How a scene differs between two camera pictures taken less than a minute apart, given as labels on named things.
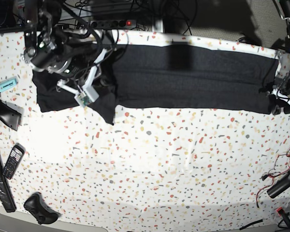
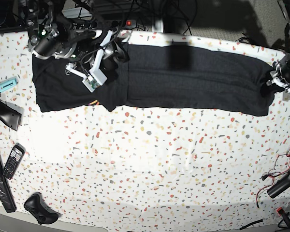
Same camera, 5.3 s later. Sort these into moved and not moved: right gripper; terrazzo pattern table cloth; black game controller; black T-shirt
Moved: right gripper
Not moved: black game controller; black T-shirt; terrazzo pattern table cloth
